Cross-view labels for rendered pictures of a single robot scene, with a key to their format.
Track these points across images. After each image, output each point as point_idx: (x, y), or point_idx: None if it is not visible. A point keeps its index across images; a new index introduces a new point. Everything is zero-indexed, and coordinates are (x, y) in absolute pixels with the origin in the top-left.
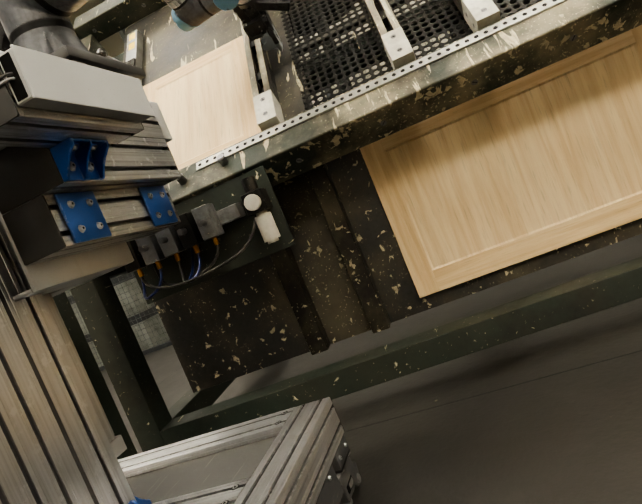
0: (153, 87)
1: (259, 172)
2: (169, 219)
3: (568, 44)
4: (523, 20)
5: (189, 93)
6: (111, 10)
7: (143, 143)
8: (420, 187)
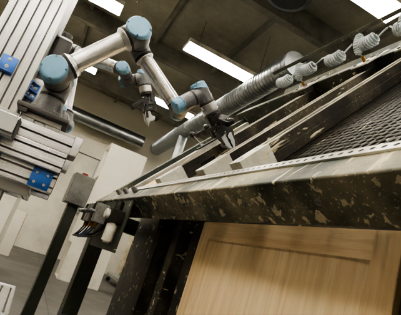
0: None
1: (130, 203)
2: (40, 187)
3: (245, 209)
4: (238, 174)
5: None
6: (252, 109)
7: (45, 149)
8: (204, 280)
